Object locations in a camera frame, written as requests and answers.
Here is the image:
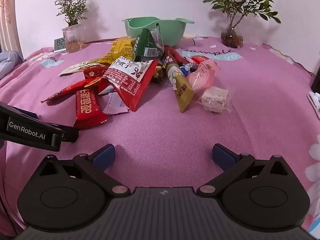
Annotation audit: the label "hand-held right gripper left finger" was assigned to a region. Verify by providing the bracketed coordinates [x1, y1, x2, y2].
[37, 144, 132, 197]

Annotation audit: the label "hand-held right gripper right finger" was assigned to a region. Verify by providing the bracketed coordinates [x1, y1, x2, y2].
[197, 144, 290, 197]

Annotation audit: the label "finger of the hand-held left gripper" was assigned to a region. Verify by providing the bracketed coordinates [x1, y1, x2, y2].
[12, 106, 39, 120]
[61, 127, 79, 143]

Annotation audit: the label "green plastic bowl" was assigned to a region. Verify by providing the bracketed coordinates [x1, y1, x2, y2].
[122, 17, 195, 47]

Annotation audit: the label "red snack bar gold letters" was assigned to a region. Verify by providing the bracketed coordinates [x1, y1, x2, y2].
[73, 88, 108, 130]

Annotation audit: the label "long red snack packet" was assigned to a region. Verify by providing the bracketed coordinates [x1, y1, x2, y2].
[41, 76, 103, 103]

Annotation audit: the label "white nougat in clear wrapper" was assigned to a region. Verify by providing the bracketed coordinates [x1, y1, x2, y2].
[196, 86, 236, 114]

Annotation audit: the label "pink printed bedsheet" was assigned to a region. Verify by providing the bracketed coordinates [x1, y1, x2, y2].
[0, 35, 320, 240]

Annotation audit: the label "pale green flat packet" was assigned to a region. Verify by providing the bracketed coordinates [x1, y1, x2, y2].
[59, 59, 100, 76]

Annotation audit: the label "white digital clock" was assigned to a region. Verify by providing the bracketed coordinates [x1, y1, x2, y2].
[54, 37, 67, 52]

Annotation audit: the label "large red and white packet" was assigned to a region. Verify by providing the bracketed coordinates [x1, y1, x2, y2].
[99, 57, 159, 112]

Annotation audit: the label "olive green snack packet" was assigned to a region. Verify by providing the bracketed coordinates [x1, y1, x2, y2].
[165, 64, 195, 113]

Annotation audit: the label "pink translucent packet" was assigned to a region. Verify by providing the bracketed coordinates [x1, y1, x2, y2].
[187, 60, 221, 92]

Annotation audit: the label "small plant in clear cup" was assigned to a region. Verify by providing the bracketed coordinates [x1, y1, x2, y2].
[54, 0, 87, 53]

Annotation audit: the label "blue foil candy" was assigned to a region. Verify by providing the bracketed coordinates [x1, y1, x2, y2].
[179, 64, 198, 77]

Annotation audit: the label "pink patterned curtain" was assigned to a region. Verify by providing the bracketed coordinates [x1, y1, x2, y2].
[0, 0, 23, 60]

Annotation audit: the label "yellow snack packet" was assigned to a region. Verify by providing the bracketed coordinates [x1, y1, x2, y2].
[99, 37, 136, 66]

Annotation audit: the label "white object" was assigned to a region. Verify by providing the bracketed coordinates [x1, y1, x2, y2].
[307, 91, 320, 120]

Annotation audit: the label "dark red stick packet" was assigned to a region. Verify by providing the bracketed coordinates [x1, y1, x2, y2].
[162, 45, 191, 67]

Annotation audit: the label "dark green triangular packet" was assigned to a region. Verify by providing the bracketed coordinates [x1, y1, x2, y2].
[132, 28, 165, 62]

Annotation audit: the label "leafy plant in glass vase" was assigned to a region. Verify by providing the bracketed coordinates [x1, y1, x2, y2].
[203, 0, 282, 48]

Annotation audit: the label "black cable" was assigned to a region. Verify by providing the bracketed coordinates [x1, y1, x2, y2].
[262, 43, 316, 77]

